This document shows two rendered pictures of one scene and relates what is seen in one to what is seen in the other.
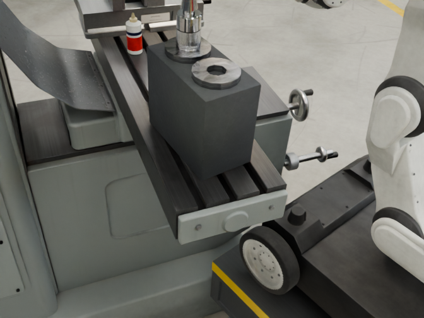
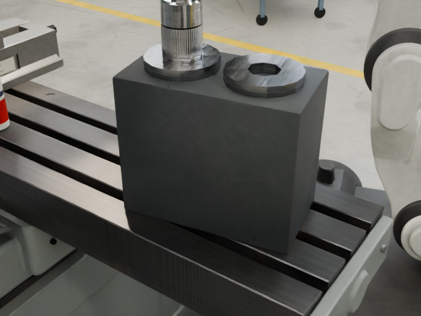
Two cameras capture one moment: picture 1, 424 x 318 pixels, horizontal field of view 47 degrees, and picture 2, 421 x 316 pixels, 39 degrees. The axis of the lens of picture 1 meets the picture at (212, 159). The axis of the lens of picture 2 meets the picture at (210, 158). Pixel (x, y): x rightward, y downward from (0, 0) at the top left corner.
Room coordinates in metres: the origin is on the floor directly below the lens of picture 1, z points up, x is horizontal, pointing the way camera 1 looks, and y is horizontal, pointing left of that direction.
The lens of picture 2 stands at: (0.28, 0.37, 1.43)
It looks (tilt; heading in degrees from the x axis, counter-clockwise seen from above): 32 degrees down; 329
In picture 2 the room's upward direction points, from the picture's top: straight up
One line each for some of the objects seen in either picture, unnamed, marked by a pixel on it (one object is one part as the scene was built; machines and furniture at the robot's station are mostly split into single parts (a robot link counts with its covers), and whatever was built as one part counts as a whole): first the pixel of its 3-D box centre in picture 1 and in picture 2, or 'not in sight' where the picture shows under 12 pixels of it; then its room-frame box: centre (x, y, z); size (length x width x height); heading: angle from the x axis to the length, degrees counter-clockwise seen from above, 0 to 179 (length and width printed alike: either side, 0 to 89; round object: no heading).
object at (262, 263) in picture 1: (268, 260); not in sight; (0.86, -0.18, 0.50); 0.20 x 0.05 x 0.20; 43
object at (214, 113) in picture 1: (199, 102); (221, 138); (0.80, 0.03, 1.07); 0.22 x 0.12 x 0.20; 35
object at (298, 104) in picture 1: (289, 106); not in sight; (1.40, -0.25, 0.67); 0.16 x 0.12 x 0.12; 114
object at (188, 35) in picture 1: (188, 32); (181, 31); (0.84, 0.06, 1.19); 0.05 x 0.05 x 0.06
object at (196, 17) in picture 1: (188, 15); (181, 1); (0.84, 0.06, 1.23); 0.05 x 0.05 x 0.01
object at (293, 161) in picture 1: (311, 156); not in sight; (1.28, -0.34, 0.55); 0.22 x 0.06 x 0.06; 114
